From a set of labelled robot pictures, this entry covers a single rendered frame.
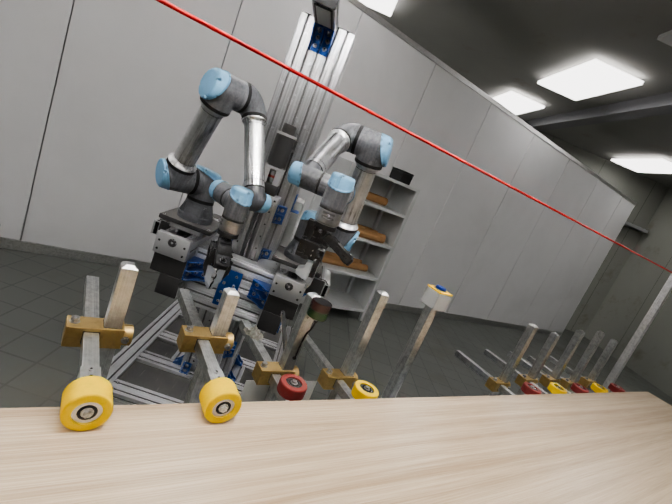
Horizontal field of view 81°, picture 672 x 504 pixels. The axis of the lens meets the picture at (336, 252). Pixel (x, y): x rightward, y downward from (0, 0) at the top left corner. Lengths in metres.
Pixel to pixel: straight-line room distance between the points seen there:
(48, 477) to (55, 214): 3.00
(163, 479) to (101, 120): 2.99
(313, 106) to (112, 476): 1.54
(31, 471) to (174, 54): 3.08
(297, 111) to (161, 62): 1.81
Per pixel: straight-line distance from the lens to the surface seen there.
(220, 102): 1.54
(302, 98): 1.91
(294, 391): 1.12
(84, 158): 3.57
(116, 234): 3.73
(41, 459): 0.85
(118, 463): 0.85
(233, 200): 1.31
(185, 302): 1.26
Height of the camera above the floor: 1.50
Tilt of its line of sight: 12 degrees down
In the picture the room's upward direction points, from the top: 22 degrees clockwise
